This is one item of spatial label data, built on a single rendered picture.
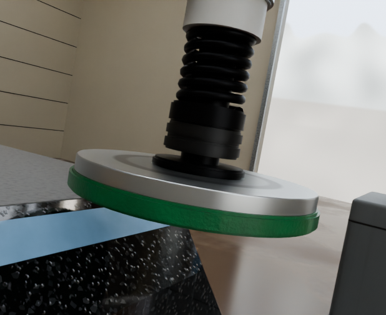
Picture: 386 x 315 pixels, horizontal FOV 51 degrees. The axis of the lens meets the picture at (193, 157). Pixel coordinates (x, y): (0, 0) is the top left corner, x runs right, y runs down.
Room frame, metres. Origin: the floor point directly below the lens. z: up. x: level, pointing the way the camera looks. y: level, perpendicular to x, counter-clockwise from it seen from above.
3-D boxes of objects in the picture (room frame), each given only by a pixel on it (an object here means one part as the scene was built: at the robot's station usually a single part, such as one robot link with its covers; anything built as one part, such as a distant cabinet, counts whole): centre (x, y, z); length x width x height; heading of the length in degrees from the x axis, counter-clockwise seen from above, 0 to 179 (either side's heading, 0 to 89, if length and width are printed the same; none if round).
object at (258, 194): (0.36, -0.01, 0.92); 0.21 x 0.21 x 0.01
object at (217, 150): (0.36, -0.01, 0.95); 0.07 x 0.07 x 0.01
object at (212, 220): (0.36, -0.01, 0.91); 0.22 x 0.22 x 0.04
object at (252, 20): (0.36, -0.01, 1.06); 0.07 x 0.07 x 0.04
